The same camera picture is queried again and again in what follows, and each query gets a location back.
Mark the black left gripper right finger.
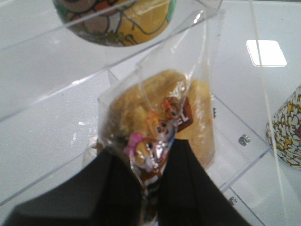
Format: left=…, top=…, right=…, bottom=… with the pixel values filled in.
left=158, top=139, right=246, bottom=226

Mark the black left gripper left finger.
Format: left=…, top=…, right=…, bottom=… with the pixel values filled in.
left=4, top=152, right=141, bottom=226

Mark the packaged bread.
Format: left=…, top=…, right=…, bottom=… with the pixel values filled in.
left=83, top=8, right=222, bottom=226

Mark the popcorn printed cup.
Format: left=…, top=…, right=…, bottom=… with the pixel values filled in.
left=271, top=86, right=301, bottom=170

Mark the clear acrylic left shelf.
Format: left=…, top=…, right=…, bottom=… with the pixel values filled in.
left=0, top=0, right=301, bottom=226

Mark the cartoon printed snack can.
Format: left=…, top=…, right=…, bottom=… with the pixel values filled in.
left=53, top=0, right=176, bottom=47

